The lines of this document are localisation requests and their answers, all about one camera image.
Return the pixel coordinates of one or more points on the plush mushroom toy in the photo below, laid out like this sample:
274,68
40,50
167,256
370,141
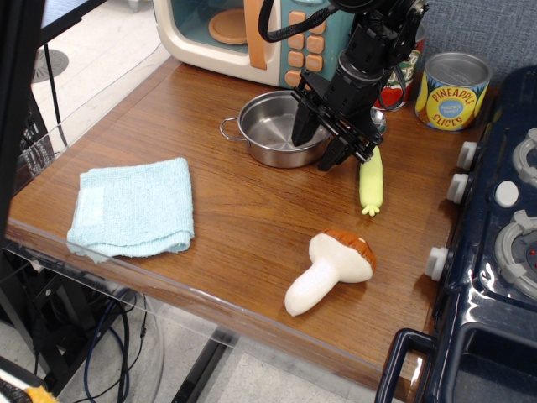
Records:
336,255

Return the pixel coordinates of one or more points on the toy microwave oven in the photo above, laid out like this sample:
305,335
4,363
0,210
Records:
222,36

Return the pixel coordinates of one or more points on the light blue folded cloth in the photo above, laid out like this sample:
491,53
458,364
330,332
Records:
134,211

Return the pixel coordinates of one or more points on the tomato sauce can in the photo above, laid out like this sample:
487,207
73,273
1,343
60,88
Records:
397,90

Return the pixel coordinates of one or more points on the dark blue toy stove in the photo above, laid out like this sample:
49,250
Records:
483,347

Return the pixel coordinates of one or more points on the pineapple slices can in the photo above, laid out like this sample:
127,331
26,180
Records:
452,90

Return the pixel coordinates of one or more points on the black desk at left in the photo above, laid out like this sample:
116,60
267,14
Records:
25,27

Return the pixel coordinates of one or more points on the spoon with yellow-green handle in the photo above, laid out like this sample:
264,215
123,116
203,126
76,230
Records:
371,184

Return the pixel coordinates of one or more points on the stainless steel pot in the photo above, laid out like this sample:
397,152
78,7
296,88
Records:
265,124

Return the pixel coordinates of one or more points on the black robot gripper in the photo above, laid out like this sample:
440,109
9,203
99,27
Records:
341,105

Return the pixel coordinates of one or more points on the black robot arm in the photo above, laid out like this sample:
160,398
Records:
384,35

